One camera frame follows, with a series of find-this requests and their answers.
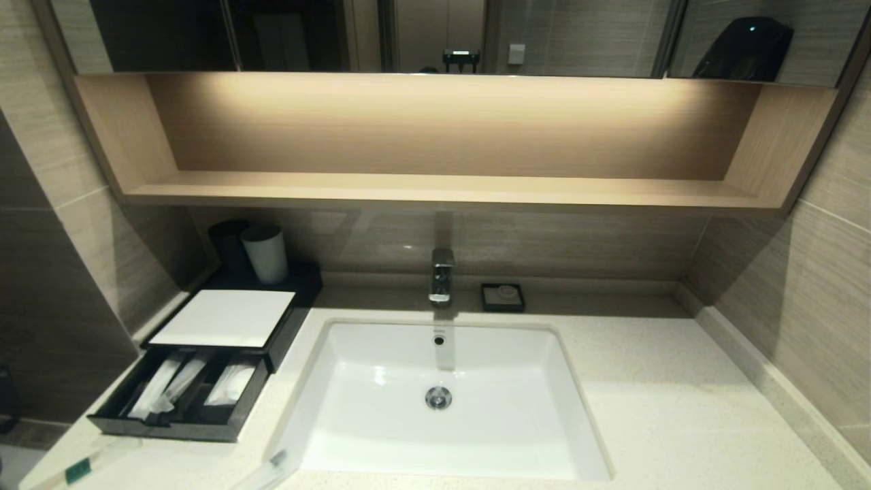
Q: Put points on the grey plastic cup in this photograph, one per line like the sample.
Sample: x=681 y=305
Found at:
x=267 y=257

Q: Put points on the toothbrush with green label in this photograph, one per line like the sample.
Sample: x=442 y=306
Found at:
x=77 y=471
x=187 y=378

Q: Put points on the black tray with white packets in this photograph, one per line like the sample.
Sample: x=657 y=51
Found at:
x=211 y=425

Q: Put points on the black amenity box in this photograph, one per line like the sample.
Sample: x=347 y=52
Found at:
x=292 y=306

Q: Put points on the white square plate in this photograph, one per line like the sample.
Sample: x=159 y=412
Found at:
x=224 y=316

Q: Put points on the chrome sink faucet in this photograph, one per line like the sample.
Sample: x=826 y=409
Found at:
x=441 y=272

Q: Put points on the black square soap dish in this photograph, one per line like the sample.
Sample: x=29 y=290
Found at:
x=488 y=301

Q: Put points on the round white soap bar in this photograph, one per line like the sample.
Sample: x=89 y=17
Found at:
x=507 y=292

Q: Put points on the chrome sink drain stopper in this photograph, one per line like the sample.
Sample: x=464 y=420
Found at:
x=439 y=398

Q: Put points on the white ceramic sink basin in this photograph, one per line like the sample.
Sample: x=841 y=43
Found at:
x=381 y=422

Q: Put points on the black tumbler cup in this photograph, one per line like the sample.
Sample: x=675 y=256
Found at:
x=228 y=246

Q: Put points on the small white wrapped packet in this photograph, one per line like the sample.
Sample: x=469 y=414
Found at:
x=231 y=384

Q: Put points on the small item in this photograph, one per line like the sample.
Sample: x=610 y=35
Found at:
x=275 y=461

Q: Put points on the long white sachet packet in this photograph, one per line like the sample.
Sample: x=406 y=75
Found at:
x=151 y=391

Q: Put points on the wooden wall shelf niche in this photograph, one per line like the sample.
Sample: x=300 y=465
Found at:
x=442 y=190

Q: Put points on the wall mirror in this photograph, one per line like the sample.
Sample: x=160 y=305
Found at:
x=578 y=34

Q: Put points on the black glossy wall dispenser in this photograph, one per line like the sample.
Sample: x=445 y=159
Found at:
x=743 y=49

